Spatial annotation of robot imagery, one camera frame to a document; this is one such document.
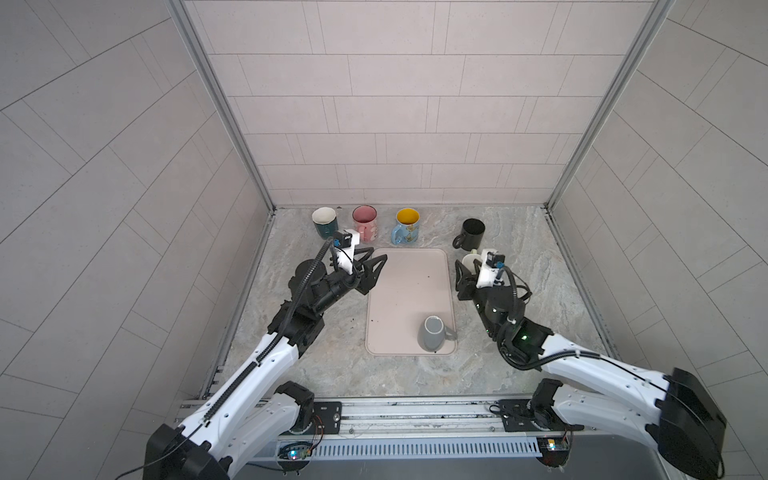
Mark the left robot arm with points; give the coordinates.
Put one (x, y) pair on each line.
(252, 408)

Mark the white ventilation grille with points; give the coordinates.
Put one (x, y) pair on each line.
(426, 448)

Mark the aluminium mounting rail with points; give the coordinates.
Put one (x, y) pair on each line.
(464, 416)

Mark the left corner metal profile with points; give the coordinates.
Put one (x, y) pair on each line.
(183, 21)

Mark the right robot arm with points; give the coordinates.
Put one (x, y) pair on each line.
(673, 413)

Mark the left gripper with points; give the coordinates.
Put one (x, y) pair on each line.
(367, 282)

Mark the grey mug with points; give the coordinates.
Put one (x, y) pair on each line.
(434, 333)

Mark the left circuit board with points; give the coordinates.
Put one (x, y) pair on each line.
(297, 451)

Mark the black mug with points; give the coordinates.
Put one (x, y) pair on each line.
(470, 236)

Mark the dark green mug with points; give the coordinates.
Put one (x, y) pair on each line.
(325, 221)

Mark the circuit board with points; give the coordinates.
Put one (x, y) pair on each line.
(297, 451)
(554, 451)

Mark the light green mug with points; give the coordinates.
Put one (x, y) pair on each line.
(472, 261)

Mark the corner metal profile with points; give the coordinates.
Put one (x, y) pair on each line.
(183, 21)
(641, 43)

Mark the right circuit board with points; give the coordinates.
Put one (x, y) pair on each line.
(554, 451)

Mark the pink patterned mug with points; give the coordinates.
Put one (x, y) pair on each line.
(365, 220)

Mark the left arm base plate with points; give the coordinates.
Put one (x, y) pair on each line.
(319, 417)

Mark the blue patterned mug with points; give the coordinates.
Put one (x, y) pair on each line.
(407, 227)

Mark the beige tray mat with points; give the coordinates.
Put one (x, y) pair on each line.
(413, 285)

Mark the right corner metal profile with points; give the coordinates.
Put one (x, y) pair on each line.
(641, 43)

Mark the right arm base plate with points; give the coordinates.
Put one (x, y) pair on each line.
(519, 415)

